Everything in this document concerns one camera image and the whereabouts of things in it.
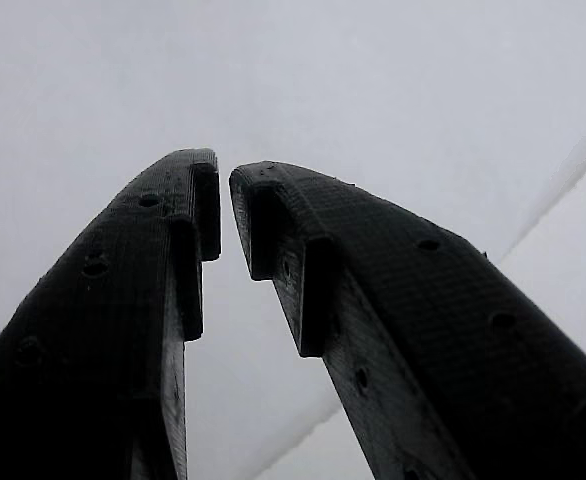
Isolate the white table sheet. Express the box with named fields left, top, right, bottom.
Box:
left=0, top=0, right=586, bottom=480

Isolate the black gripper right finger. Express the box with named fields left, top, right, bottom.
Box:
left=228, top=160, right=586, bottom=480

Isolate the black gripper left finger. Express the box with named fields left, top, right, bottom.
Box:
left=0, top=147, right=223, bottom=480

